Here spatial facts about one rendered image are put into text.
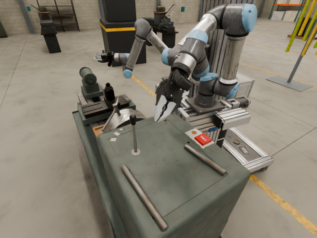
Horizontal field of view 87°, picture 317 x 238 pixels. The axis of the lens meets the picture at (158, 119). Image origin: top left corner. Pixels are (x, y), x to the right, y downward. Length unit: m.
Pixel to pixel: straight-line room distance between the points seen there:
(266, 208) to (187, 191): 1.73
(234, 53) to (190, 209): 0.82
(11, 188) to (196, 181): 2.39
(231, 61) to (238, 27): 0.19
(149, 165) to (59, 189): 1.81
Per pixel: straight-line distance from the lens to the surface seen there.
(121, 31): 5.78
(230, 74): 1.13
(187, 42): 0.65
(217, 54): 1.41
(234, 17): 1.01
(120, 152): 0.78
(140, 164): 0.72
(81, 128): 2.23
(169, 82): 0.57
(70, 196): 2.31
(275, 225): 2.27
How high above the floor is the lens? 1.82
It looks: 36 degrees down
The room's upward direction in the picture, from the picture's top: straight up
